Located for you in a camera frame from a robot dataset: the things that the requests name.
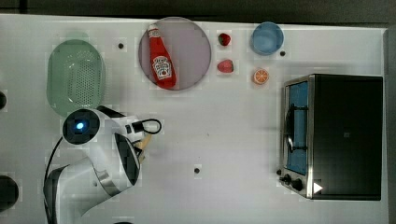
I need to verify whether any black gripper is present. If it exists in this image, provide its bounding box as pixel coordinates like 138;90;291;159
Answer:
124;119;163;142

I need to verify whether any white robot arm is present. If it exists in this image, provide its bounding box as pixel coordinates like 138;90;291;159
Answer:
43;105;163;224

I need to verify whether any blue mug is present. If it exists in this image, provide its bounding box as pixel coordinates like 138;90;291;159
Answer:
250;21;285;56

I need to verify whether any red ketchup bottle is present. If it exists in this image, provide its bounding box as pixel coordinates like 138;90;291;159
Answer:
148;23;177;90

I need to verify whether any green perforated colander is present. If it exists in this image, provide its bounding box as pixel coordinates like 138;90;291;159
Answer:
47;32;106;117

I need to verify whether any grey round plate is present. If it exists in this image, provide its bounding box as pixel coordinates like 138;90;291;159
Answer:
138;17;211;91

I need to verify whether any pink red strawberry toy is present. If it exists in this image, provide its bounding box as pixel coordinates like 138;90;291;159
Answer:
217;59;234;74

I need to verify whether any red green strawberry toy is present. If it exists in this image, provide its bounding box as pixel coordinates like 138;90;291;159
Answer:
218;33;231;47

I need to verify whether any orange slice toy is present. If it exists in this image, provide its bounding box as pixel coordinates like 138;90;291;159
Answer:
252;69;269;85

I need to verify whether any black round pot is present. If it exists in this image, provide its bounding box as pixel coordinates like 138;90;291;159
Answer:
0;175;19;212

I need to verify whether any black silver toaster oven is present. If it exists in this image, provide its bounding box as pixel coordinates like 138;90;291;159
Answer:
276;74;384;201

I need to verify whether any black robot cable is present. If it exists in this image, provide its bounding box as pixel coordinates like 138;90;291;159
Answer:
43;136;64;188

